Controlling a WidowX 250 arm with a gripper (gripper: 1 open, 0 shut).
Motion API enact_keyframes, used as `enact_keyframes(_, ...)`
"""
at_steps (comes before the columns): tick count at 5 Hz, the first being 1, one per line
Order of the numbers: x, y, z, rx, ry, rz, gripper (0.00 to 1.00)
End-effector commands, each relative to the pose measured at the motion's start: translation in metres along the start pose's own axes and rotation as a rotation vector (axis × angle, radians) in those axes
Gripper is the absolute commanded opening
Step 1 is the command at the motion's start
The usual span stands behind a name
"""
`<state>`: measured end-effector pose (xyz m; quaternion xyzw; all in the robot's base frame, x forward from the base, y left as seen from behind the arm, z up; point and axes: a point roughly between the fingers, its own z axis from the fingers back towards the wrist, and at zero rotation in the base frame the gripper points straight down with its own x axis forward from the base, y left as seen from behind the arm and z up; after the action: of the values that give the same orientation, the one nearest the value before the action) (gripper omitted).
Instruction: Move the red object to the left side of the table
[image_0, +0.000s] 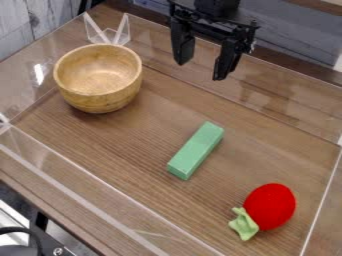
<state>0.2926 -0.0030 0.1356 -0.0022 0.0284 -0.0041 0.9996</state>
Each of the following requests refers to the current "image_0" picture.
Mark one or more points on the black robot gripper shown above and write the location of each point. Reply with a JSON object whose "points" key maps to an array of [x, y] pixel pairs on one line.
{"points": [[218, 19]]}

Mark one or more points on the red plush strawberry toy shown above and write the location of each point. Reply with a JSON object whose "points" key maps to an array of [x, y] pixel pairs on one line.
{"points": [[267, 209]]}

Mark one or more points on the wooden bowl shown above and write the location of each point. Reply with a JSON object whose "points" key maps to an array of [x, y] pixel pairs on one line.
{"points": [[99, 77]]}

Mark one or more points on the green rectangular block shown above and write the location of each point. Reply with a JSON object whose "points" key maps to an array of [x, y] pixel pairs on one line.
{"points": [[195, 150]]}

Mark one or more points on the clear acrylic corner bracket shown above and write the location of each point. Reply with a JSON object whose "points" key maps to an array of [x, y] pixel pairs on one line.
{"points": [[108, 36]]}

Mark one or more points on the black table leg frame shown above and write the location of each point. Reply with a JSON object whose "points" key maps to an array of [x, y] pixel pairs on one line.
{"points": [[51, 246]]}

